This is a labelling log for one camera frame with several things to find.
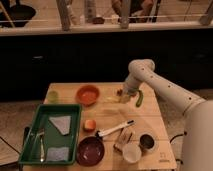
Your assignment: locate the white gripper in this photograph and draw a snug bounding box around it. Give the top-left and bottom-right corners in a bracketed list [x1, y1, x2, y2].
[119, 75, 142, 103]

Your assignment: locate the yellow banana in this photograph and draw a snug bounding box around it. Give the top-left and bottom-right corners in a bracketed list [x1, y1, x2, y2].
[104, 96, 120, 103]

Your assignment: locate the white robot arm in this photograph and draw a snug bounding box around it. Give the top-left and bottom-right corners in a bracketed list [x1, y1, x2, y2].
[121, 59, 213, 171]

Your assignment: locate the red orange bowl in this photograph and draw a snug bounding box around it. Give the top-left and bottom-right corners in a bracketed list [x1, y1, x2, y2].
[76, 85, 100, 106]

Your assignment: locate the dark maroon bowl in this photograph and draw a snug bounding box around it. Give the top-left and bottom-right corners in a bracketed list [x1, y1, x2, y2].
[77, 136, 105, 167]

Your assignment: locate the brown grape bunch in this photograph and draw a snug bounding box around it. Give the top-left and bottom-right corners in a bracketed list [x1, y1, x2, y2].
[116, 89, 123, 96]

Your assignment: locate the green cucumber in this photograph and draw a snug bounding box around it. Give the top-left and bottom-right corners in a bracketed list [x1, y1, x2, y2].
[135, 90, 143, 107]

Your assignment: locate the striped cloth bundle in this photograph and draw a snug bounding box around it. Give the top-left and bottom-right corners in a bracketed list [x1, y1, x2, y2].
[113, 128, 133, 151]

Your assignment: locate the orange fruit toy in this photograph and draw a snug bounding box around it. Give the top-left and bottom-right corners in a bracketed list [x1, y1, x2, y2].
[83, 119, 96, 132]

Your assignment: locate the dark metal can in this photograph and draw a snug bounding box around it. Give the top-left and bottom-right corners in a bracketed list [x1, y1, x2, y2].
[139, 134, 155, 152]

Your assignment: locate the white cup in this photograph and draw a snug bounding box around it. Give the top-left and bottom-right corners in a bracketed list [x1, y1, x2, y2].
[122, 143, 142, 164]

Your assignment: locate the grey cloth upper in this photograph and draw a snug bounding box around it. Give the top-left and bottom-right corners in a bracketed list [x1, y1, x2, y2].
[49, 116, 71, 135]

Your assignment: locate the grey cloth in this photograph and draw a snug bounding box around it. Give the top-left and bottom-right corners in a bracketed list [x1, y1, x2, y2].
[49, 116, 71, 135]
[46, 147, 69, 161]

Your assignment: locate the green cup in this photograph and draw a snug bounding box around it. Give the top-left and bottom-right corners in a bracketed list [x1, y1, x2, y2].
[47, 91, 59, 103]

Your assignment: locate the grey cloth lower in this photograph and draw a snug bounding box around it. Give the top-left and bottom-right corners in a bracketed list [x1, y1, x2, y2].
[46, 147, 69, 161]

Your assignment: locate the green plastic tray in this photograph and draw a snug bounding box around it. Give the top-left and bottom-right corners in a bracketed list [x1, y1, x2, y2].
[19, 104, 81, 166]

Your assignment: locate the metal utensil in tray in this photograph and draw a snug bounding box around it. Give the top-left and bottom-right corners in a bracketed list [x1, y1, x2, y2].
[39, 131, 45, 162]

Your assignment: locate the white handled brush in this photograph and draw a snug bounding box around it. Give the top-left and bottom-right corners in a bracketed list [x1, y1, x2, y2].
[95, 120, 135, 139]

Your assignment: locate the black cable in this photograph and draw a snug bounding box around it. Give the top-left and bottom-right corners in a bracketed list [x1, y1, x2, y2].
[169, 133, 185, 166]

